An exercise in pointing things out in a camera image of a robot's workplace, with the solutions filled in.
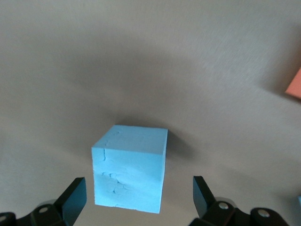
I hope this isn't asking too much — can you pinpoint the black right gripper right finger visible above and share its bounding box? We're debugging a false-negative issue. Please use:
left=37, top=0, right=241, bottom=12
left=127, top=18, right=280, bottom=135
left=190, top=175, right=290, bottom=226

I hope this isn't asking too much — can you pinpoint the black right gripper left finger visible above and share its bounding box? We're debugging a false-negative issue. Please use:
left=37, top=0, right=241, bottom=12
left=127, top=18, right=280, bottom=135
left=0, top=177, right=87, bottom=226

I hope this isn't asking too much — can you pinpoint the orange foam cube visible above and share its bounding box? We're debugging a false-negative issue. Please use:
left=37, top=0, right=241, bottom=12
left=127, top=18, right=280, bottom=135
left=284, top=67, right=301, bottom=101

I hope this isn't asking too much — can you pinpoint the brown table mat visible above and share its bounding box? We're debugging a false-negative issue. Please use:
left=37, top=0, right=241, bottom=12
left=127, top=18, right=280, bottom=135
left=0, top=0, right=301, bottom=226

